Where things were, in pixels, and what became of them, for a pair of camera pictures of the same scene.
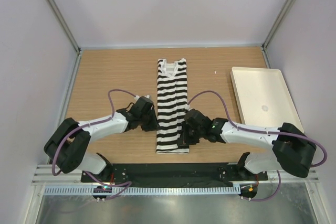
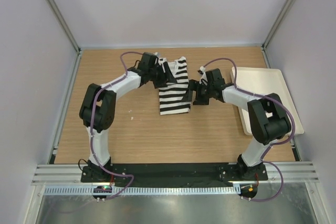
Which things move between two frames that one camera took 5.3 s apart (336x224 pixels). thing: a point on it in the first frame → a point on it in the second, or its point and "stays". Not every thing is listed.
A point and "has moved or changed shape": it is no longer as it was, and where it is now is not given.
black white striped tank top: (172, 101) has moved or changed shape
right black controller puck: (248, 191) stays
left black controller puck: (102, 189) stays
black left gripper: (154, 124) → (168, 77)
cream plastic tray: (263, 98) stays
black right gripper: (184, 139) → (188, 96)
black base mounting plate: (177, 174) stays
